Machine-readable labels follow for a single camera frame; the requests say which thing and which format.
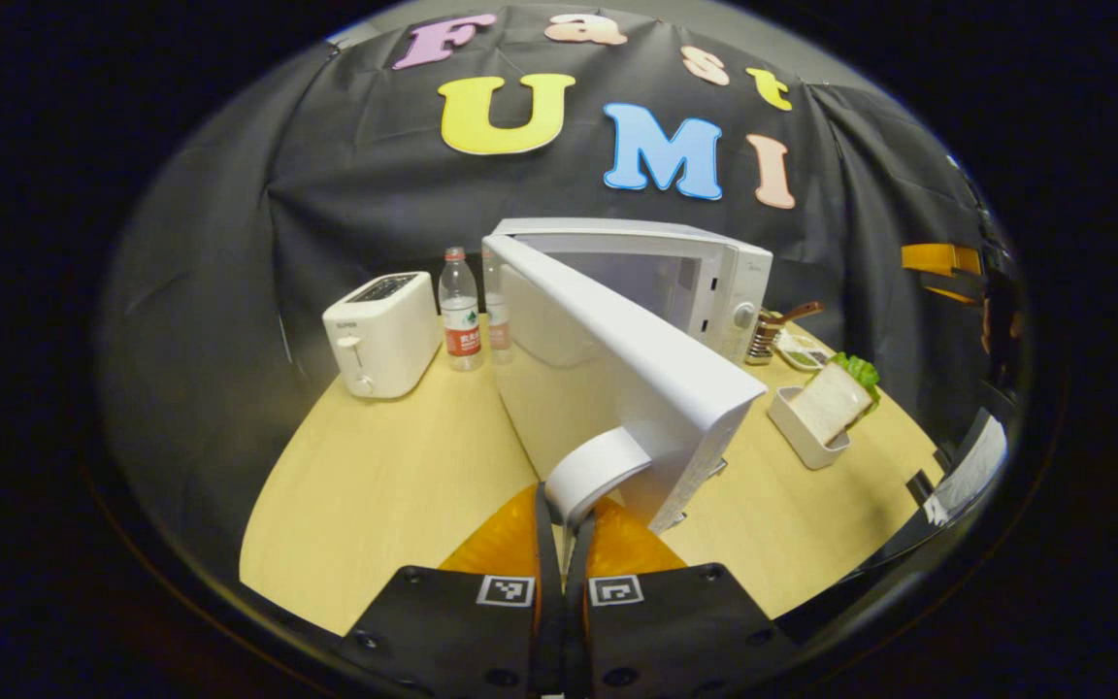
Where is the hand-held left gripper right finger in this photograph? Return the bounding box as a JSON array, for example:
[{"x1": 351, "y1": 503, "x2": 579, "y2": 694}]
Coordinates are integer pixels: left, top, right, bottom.
[{"x1": 564, "y1": 495, "x2": 803, "y2": 699}]

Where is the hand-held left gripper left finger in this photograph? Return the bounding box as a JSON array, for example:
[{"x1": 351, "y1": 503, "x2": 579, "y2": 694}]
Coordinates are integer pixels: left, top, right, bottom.
[{"x1": 338, "y1": 482, "x2": 562, "y2": 699}]

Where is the sandwich with green lettuce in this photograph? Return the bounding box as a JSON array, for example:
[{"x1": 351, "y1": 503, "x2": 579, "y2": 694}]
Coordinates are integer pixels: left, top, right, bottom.
[{"x1": 787, "y1": 351, "x2": 882, "y2": 448}]

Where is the white microwave oven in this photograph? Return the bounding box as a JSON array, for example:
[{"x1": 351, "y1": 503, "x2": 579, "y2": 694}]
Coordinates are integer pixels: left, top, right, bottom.
[{"x1": 481, "y1": 217, "x2": 775, "y2": 535}]

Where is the brown wooden spoon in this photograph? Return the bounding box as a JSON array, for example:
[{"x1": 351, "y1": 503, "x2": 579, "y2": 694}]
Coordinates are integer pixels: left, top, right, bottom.
[{"x1": 763, "y1": 301, "x2": 825, "y2": 331}]

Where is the white divided dish with beans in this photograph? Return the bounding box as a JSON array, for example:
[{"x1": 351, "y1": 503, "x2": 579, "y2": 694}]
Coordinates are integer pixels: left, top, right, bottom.
[{"x1": 774, "y1": 328, "x2": 837, "y2": 373}]

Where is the white rectangular tray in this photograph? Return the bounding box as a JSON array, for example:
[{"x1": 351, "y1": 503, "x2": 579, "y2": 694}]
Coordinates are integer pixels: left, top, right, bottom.
[{"x1": 767, "y1": 385, "x2": 853, "y2": 471}]

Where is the clear water bottle red label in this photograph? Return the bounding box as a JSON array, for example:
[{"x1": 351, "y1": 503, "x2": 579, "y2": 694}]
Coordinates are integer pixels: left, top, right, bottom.
[{"x1": 438, "y1": 247, "x2": 484, "y2": 373}]

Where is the white toaster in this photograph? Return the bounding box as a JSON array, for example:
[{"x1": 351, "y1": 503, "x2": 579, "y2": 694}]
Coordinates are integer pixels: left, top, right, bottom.
[{"x1": 322, "y1": 271, "x2": 442, "y2": 400}]

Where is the black backdrop cloth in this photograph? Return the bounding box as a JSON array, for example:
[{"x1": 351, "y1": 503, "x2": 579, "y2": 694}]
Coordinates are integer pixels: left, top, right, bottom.
[{"x1": 98, "y1": 5, "x2": 1031, "y2": 583}]

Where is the white panel with black frame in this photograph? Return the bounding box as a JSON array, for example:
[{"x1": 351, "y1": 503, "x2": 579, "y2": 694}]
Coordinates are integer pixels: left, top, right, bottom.
[{"x1": 906, "y1": 406, "x2": 1009, "y2": 530}]

